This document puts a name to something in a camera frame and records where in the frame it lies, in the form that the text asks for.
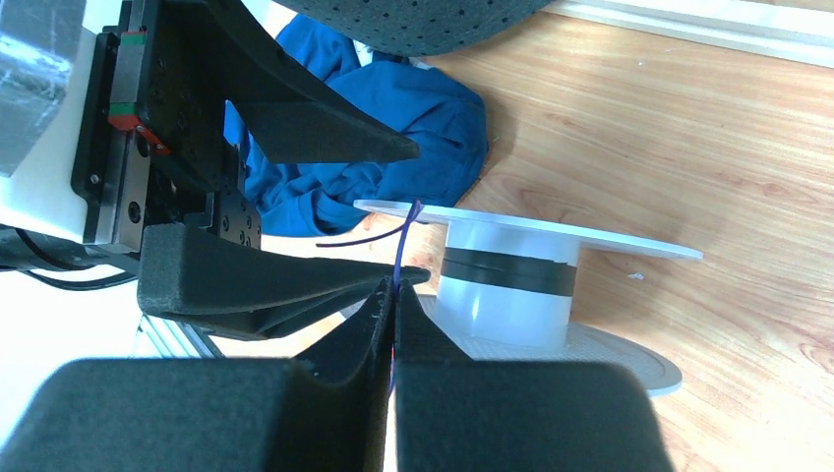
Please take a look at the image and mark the thin purple wire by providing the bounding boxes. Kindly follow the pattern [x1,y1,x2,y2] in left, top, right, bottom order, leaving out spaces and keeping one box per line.
[316,199,425,291]

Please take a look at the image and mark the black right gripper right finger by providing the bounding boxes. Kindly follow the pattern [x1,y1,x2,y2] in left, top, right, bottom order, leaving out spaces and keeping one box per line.
[393,281,673,471]

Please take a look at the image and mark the blue crumpled cloth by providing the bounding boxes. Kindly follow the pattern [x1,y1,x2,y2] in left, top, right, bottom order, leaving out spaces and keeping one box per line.
[224,16,489,238]

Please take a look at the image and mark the grey plastic cable spool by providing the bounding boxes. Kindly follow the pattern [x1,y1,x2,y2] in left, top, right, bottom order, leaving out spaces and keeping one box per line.
[354,200,702,396]

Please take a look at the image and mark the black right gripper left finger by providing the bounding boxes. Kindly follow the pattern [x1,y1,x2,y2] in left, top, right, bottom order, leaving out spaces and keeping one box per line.
[1,278,395,471]

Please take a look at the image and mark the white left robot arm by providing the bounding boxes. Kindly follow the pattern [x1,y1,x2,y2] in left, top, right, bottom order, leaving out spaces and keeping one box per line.
[1,1,418,340]

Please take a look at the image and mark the dark grey dotted cloth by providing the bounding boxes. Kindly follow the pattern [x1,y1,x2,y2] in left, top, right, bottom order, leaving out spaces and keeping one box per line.
[276,0,550,56]

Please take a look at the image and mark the wooden clothes rack frame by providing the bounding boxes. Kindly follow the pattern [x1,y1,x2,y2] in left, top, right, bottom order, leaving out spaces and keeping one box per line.
[543,1,833,69]

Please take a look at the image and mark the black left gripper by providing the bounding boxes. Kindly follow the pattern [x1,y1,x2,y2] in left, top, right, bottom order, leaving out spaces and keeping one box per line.
[71,1,419,340]

